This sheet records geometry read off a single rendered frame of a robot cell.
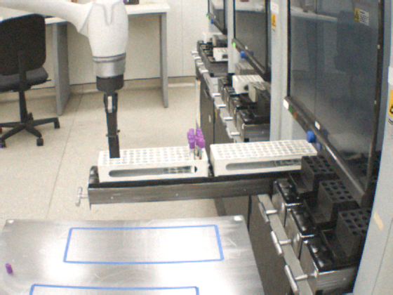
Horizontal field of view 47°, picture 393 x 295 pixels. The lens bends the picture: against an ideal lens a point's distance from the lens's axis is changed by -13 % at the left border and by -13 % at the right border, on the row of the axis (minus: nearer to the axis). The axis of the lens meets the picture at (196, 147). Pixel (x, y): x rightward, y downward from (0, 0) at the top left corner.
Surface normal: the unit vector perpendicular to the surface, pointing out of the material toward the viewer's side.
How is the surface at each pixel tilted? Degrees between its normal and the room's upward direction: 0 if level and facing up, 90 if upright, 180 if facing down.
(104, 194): 90
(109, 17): 81
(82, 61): 90
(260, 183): 90
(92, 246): 0
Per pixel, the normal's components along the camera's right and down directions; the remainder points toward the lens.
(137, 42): 0.11, 0.40
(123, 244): -0.01, -0.91
